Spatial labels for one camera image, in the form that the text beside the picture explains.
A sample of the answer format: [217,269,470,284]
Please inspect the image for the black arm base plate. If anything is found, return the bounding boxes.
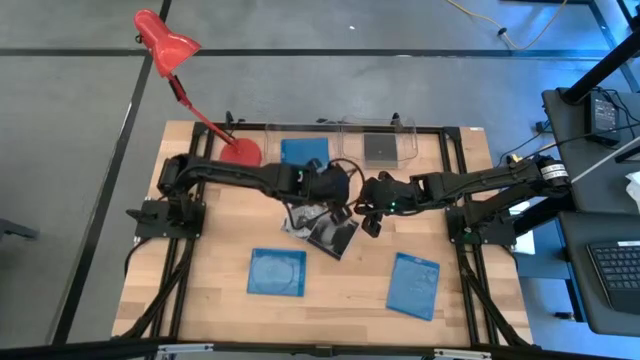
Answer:
[444,204,519,246]
[125,197,207,240]

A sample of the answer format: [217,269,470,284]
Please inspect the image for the black side desk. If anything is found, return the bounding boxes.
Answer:
[542,87,640,337]

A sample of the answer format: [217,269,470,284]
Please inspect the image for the yellow cable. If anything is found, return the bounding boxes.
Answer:
[444,0,570,51]

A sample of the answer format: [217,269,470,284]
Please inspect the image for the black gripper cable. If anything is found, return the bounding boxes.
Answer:
[327,157,369,209]

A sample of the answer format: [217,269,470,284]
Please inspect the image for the black camera rig post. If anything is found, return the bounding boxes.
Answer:
[562,29,640,106]

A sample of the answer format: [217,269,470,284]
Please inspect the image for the red desk lamp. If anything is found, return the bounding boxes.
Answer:
[133,8,264,168]

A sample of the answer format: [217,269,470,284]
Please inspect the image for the white paper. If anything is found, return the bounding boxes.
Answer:
[624,171,640,212]

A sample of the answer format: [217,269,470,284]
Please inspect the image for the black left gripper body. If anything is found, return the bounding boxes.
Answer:
[299,162,354,207]

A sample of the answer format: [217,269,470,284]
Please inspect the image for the blue plastic disc case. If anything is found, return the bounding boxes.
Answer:
[385,252,442,322]
[246,247,308,298]
[279,137,331,169]

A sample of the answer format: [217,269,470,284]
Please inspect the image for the black power adapter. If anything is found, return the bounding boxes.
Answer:
[584,91,622,147]

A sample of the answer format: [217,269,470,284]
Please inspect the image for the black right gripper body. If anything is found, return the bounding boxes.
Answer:
[358,171,419,217]

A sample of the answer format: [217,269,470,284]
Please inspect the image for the black keyboard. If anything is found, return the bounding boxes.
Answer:
[585,240,640,315]

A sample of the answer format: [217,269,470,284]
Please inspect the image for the black rig crossbeam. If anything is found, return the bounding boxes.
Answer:
[0,338,640,360]

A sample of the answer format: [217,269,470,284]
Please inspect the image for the clear plastic bin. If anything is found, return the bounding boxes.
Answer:
[262,119,346,169]
[339,114,419,162]

